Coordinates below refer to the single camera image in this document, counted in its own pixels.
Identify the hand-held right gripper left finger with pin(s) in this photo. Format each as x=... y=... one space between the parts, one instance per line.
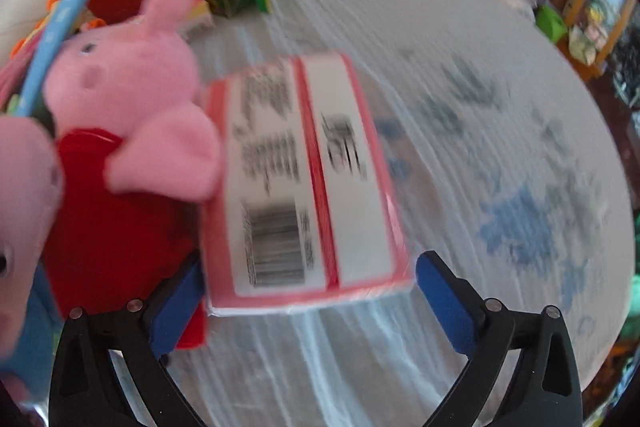
x=170 y=317

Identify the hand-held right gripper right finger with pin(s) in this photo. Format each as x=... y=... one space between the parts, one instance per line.
x=447 y=302

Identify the pink white tissue packet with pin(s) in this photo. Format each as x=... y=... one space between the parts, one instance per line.
x=280 y=187

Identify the pink pig plush blue body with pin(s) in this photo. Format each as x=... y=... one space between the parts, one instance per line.
x=22 y=207

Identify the pink pig plush red dress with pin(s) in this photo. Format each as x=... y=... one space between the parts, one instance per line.
x=125 y=82

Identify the green plastic stool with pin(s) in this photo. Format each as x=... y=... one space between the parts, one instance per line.
x=551 y=23

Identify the small pink white packet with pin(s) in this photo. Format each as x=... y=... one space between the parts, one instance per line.
x=197 y=14

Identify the light blue toy stick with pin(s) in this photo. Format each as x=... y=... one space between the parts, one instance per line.
x=55 y=32

